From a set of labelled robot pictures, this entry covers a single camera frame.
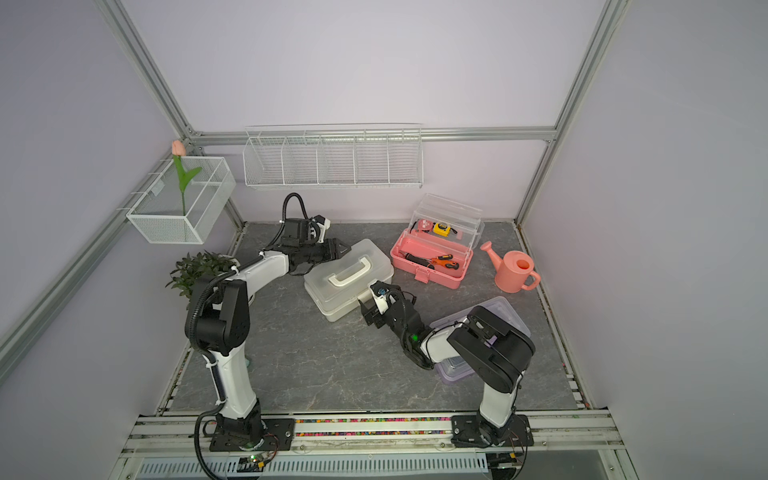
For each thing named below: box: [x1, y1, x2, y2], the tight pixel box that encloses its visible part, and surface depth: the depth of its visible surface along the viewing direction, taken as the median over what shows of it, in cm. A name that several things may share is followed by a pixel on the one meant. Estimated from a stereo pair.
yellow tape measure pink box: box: [433, 222, 451, 237], surface depth 109 cm
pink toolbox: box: [390, 193, 485, 289], surface depth 110 cm
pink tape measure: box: [417, 219, 433, 232], surface depth 111 cm
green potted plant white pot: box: [165, 250, 237, 310], surface depth 86 cm
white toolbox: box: [304, 239, 394, 322], surface depth 93 cm
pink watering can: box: [480, 241, 541, 293], surface depth 96 cm
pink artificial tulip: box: [172, 140, 203, 216], surface depth 87 cm
